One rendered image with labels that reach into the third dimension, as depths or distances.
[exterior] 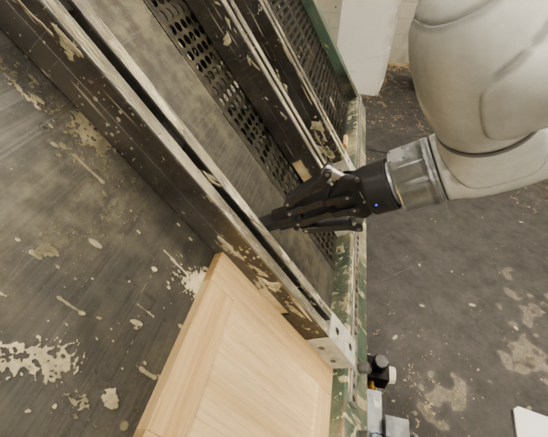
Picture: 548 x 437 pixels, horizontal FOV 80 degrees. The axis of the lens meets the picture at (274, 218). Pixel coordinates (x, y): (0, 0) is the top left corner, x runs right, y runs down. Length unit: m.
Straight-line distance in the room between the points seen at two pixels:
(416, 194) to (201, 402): 0.38
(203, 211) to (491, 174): 0.36
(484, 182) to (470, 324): 1.75
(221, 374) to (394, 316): 1.58
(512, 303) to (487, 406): 0.67
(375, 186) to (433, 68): 0.20
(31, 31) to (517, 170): 0.54
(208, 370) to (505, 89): 0.44
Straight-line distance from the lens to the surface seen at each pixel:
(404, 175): 0.45
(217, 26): 0.82
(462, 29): 0.29
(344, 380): 0.79
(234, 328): 0.53
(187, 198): 0.48
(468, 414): 1.91
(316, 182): 0.48
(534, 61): 0.31
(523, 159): 0.43
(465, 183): 0.44
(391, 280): 2.16
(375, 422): 0.95
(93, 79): 0.45
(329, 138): 1.12
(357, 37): 4.40
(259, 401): 0.58
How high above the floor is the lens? 1.63
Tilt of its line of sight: 42 degrees down
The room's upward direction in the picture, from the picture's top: straight up
